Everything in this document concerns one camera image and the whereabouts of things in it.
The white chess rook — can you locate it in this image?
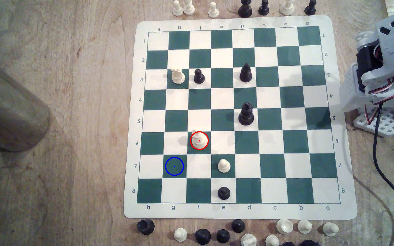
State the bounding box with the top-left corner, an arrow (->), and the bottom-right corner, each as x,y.
241,233 -> 257,246
171,67 -> 186,85

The black chess queen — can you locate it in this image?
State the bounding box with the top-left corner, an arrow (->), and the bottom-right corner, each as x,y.
238,102 -> 255,126

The black chess bishop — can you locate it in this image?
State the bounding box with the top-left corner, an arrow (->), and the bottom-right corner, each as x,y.
239,63 -> 253,83

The green white chess mat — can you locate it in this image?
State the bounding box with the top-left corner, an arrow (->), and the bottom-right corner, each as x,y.
123,15 -> 358,220

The black chess rook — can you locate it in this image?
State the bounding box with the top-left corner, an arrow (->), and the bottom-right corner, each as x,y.
137,219 -> 155,235

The black chess king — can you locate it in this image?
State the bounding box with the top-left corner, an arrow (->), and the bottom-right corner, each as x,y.
238,0 -> 253,18

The white chess queen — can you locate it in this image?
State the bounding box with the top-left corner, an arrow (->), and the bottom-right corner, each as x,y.
276,219 -> 293,235

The white chess knight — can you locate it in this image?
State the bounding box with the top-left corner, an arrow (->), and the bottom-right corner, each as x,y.
280,0 -> 295,16

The metal stand pole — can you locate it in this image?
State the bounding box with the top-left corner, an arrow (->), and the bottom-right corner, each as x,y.
0,52 -> 51,152

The white perforated base plate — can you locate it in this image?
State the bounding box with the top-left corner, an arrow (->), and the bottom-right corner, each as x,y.
353,107 -> 394,138

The red white black servo wire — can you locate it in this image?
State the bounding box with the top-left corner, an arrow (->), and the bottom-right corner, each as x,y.
364,41 -> 394,125

